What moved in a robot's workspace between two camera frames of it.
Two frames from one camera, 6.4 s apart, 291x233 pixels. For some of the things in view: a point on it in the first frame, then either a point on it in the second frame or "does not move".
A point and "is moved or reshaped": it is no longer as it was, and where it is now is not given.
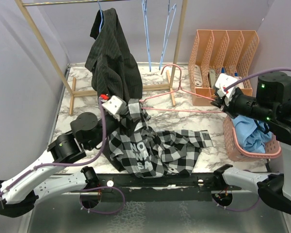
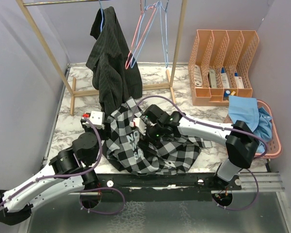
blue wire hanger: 171,14 is moved or reshaped
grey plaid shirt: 147,152 does not move
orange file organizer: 232,54 does not move
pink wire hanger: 179,88 → 149,7
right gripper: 225,106 → 149,127
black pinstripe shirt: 116,71 does not move
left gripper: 129,127 → 106,130
